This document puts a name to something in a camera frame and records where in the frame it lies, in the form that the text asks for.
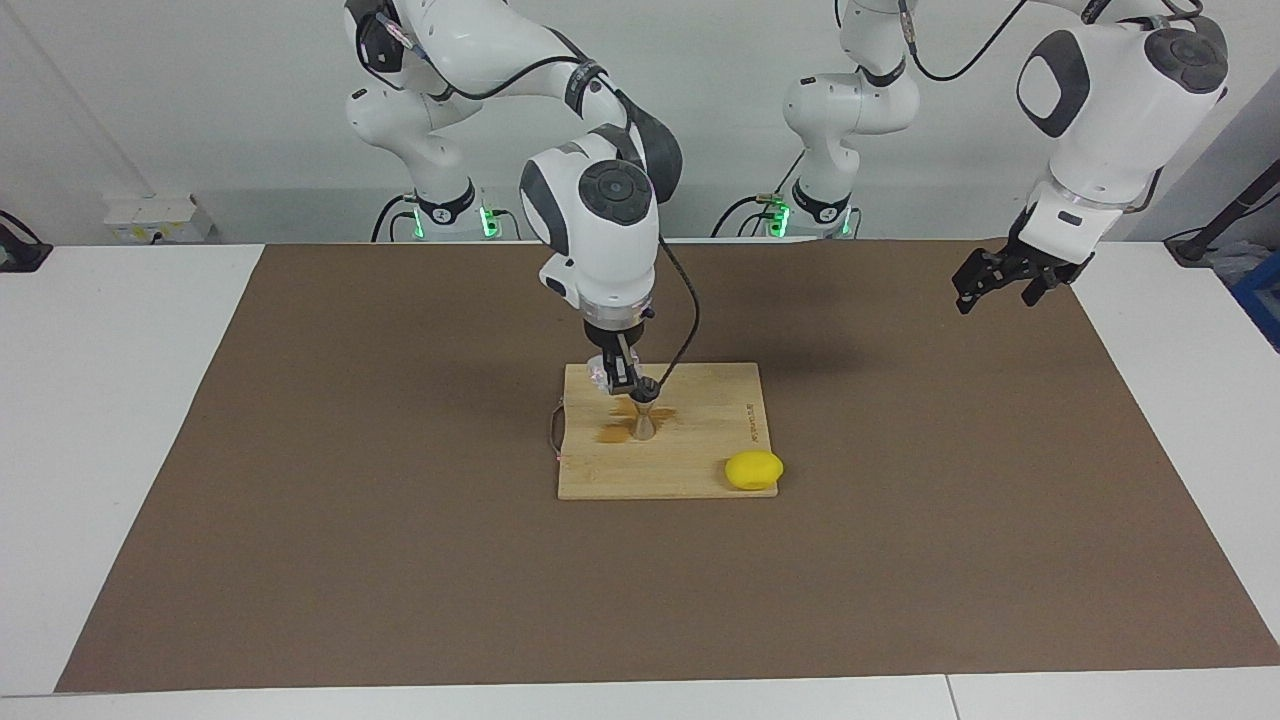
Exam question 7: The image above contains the steel double jigger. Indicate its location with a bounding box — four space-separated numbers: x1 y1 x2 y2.
628 378 661 442

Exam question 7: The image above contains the wooden cutting board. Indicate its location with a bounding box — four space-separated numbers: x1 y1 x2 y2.
548 362 779 501

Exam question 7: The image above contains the yellow lemon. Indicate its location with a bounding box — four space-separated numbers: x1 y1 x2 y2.
724 450 785 492

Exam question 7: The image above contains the black stand pole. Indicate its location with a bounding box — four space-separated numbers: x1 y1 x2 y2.
1165 158 1280 266

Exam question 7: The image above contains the blue box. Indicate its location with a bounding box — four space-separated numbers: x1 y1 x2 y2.
1230 250 1280 351

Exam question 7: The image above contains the brown table mat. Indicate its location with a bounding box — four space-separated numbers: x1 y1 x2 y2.
55 240 1280 693

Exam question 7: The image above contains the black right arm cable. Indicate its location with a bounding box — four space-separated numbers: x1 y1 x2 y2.
370 0 701 391

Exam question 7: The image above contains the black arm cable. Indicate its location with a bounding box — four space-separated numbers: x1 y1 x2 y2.
370 0 701 391
897 0 1206 216

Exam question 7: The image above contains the black base cable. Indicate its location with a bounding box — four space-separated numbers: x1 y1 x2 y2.
712 150 811 239
370 190 421 243

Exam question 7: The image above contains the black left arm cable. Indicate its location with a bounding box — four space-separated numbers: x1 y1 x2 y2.
897 0 1206 216

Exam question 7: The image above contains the white wall power strip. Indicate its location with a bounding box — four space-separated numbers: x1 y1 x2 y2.
103 195 216 244

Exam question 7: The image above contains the black clamp mount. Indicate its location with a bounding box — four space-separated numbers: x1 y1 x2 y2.
0 210 53 273

